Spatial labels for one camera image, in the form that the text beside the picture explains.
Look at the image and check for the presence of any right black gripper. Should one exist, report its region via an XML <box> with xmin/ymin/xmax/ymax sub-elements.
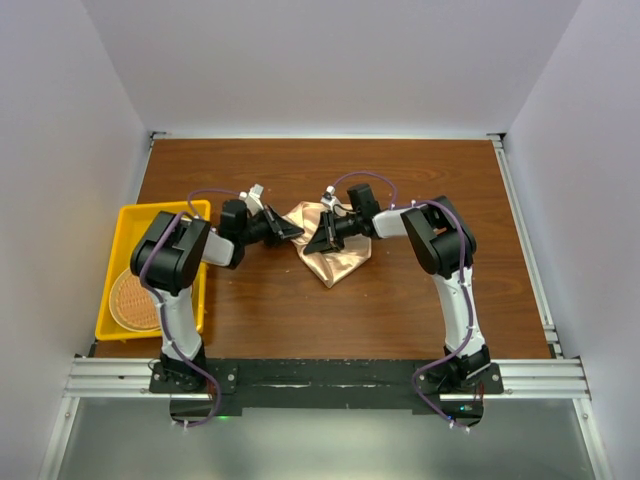
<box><xmin>306</xmin><ymin>210</ymin><xmax>363</xmax><ymax>257</ymax></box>

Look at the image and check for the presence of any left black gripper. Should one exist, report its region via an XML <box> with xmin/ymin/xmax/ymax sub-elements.
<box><xmin>238</xmin><ymin>203</ymin><xmax>303</xmax><ymax>248</ymax></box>

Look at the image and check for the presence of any peach cloth napkin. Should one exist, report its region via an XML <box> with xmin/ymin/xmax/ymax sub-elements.
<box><xmin>284</xmin><ymin>201</ymin><xmax>372</xmax><ymax>288</ymax></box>

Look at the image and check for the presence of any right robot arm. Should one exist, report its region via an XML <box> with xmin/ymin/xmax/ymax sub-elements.
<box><xmin>303</xmin><ymin>183</ymin><xmax>491</xmax><ymax>393</ymax></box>

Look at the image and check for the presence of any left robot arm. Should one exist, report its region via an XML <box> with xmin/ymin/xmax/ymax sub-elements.
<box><xmin>130</xmin><ymin>199</ymin><xmax>304</xmax><ymax>392</ymax></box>

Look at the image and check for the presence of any yellow plastic tray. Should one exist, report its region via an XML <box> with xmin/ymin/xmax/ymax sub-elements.
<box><xmin>95</xmin><ymin>199</ymin><xmax>211</xmax><ymax>342</ymax></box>

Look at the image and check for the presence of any round woven coaster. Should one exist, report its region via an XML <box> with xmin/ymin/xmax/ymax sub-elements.
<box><xmin>109</xmin><ymin>270</ymin><xmax>160</xmax><ymax>332</ymax></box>

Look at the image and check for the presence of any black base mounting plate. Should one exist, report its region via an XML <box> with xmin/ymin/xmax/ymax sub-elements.
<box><xmin>148</xmin><ymin>356</ymin><xmax>504</xmax><ymax>417</ymax></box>

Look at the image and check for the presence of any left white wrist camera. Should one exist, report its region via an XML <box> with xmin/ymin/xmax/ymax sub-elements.
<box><xmin>239</xmin><ymin>184</ymin><xmax>264</xmax><ymax>216</ymax></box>

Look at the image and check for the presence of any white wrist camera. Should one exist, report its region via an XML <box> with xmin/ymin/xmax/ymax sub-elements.
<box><xmin>321</xmin><ymin>185</ymin><xmax>341</xmax><ymax>211</ymax></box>
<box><xmin>239</xmin><ymin>184</ymin><xmax>264</xmax><ymax>216</ymax></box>

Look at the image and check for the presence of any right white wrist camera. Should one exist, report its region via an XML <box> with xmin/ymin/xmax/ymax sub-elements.
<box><xmin>321</xmin><ymin>185</ymin><xmax>341</xmax><ymax>211</ymax></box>

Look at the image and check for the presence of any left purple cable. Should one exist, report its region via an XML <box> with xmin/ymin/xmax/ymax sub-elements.
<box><xmin>137</xmin><ymin>187</ymin><xmax>251</xmax><ymax>431</ymax></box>

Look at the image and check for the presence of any aluminium table frame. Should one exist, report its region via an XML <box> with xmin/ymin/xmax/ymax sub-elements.
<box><xmin>41</xmin><ymin>137</ymin><xmax>605</xmax><ymax>479</ymax></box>

